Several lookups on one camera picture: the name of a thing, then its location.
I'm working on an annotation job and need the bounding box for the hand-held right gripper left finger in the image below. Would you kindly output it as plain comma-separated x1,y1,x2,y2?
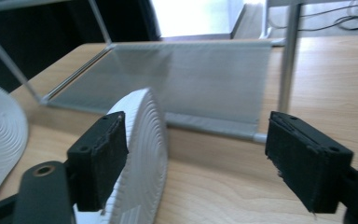
66,111,130,213

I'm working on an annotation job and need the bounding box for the black cable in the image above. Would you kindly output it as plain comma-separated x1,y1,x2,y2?
297,2,358,33

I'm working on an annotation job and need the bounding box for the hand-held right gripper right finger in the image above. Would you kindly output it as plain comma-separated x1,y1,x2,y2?
265,111,354,215

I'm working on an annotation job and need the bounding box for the dark curtain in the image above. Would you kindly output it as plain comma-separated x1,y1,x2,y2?
0,0,162,93

